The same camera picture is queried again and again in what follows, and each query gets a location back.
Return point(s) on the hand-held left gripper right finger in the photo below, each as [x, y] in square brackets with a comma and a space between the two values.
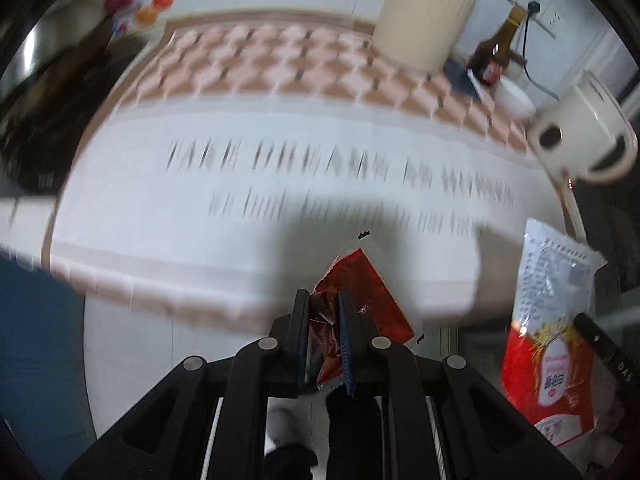
[349, 345]

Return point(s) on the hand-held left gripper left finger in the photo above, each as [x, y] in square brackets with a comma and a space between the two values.
[301, 340]

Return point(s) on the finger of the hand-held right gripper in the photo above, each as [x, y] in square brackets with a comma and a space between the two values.
[605, 347]

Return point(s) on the red sachet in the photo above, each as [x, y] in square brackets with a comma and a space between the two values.
[362, 290]

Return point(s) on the red and white bag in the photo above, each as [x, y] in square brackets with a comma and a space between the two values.
[547, 330]

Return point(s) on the cream and pink kettle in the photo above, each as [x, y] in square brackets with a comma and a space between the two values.
[582, 130]

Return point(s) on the checkered table mat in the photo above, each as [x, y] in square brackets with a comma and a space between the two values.
[225, 125]

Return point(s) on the blue cabinet door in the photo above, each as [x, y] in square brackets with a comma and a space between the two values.
[40, 360]

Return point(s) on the white bowl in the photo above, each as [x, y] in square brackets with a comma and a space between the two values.
[515, 100]

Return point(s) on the dark blue phone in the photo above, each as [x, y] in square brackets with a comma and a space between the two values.
[457, 77]

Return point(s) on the small white stick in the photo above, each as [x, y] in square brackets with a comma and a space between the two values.
[476, 84]

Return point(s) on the dark sauce bottle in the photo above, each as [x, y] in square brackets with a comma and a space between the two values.
[492, 57]

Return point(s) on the dark pan at left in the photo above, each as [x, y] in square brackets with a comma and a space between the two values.
[65, 130]

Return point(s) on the cream ribbed utensil holder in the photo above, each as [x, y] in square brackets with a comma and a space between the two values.
[425, 20]

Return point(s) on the steel wok lid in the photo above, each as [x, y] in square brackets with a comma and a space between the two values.
[45, 45]

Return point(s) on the white wall socket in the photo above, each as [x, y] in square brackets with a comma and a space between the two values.
[542, 10]
[552, 25]

